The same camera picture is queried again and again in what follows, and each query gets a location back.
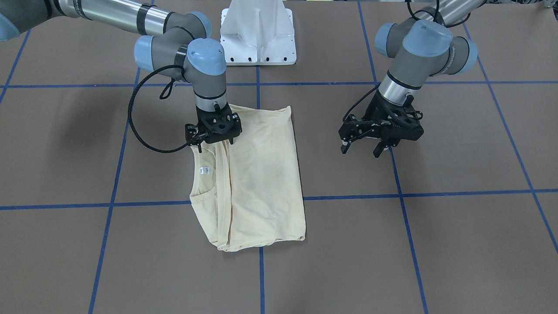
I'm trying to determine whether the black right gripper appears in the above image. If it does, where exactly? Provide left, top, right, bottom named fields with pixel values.
left=185, top=104, right=242, bottom=154

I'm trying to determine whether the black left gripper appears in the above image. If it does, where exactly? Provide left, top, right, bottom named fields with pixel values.
left=338, top=89, right=424, bottom=158

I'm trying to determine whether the beige long sleeve printed shirt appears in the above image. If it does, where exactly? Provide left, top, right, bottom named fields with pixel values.
left=190, top=105, right=306, bottom=252

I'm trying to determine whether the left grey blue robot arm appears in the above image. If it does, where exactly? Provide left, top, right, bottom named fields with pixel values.
left=338, top=0, right=485, bottom=157

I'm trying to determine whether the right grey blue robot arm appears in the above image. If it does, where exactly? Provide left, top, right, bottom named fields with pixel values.
left=0, top=0, right=242, bottom=148

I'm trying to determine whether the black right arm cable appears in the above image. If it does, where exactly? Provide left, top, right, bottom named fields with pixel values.
left=127, top=65, right=197, bottom=154

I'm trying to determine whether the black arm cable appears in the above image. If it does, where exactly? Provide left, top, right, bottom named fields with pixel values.
left=342, top=85, right=381, bottom=123
left=127, top=65, right=197, bottom=154

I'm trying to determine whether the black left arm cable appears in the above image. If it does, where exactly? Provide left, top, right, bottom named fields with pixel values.
left=342, top=85, right=381, bottom=123

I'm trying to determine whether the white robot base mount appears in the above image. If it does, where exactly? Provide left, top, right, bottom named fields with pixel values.
left=220, top=0, right=297, bottom=66

